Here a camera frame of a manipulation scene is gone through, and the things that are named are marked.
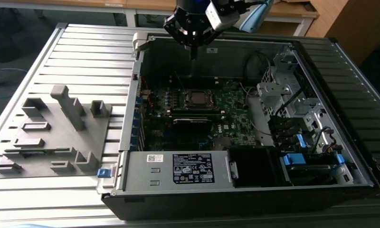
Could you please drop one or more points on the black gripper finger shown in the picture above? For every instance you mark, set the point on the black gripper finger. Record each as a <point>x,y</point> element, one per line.
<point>210,35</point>
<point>173,28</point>

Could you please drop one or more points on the metal locking lever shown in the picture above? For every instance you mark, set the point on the metal locking lever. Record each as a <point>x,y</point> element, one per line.
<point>180,82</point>

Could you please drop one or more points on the silver CPU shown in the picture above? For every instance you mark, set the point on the silver CPU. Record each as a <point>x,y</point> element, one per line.
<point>198,97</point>

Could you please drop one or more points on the CPU socket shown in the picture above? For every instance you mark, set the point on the CPU socket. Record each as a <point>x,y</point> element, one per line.
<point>200,108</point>

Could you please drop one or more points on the black RAM slot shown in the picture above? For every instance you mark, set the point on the black RAM slot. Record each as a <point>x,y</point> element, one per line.
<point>196,116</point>
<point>196,113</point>
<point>196,109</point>

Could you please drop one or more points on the pale grey case latch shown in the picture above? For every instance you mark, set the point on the pale grey case latch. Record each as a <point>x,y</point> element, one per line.
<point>138,40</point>

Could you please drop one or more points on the silver metal drive cage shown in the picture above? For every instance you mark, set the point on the silver metal drive cage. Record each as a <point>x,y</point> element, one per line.
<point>270,90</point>

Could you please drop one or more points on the green motherboard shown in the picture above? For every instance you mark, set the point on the green motherboard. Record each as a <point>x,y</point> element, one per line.
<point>237,118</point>

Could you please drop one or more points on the grey plastic support bar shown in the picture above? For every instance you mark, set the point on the grey plastic support bar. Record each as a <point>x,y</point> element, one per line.
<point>256,114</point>

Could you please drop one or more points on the dark graphics card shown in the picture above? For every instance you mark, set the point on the dark graphics card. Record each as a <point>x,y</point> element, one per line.
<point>190,128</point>

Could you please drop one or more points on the black connector block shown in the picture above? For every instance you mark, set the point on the black connector block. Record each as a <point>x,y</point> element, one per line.
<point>281,126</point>

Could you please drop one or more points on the wooden cabinet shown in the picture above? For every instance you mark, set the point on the wooden cabinet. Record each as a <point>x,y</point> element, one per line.
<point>360,28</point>

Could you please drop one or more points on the blue plastic clip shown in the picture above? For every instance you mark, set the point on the blue plastic clip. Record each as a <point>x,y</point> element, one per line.
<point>339,159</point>
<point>300,140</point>

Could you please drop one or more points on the dark office chair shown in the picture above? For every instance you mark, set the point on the dark office chair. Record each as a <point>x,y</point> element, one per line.
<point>2,47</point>

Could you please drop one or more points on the hard disk blue carrier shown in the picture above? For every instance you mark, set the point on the hard disk blue carrier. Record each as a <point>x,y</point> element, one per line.
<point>292,158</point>

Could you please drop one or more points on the grey parts rack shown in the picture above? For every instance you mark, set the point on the grey parts rack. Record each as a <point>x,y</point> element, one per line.
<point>66,142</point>

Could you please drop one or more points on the grey power supply unit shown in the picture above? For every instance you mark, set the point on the grey power supply unit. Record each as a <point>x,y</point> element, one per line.
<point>138,175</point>

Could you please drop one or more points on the blue case latch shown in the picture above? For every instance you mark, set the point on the blue case latch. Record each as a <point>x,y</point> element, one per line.
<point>102,173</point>

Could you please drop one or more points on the black PC case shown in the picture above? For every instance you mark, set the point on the black PC case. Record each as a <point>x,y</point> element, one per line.
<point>208,206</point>

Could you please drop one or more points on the pale blue object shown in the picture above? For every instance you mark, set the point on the pale blue object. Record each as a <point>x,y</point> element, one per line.
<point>28,226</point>

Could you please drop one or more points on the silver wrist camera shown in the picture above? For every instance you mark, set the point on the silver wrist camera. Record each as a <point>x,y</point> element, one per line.
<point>222,14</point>

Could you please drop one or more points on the wooden desk white frame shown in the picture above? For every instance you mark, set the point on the wooden desk white frame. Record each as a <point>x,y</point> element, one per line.
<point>288,13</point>
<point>66,2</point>

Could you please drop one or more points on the silver disk bay bracket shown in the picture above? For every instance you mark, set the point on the silver disk bay bracket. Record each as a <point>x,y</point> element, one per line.
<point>305,105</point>

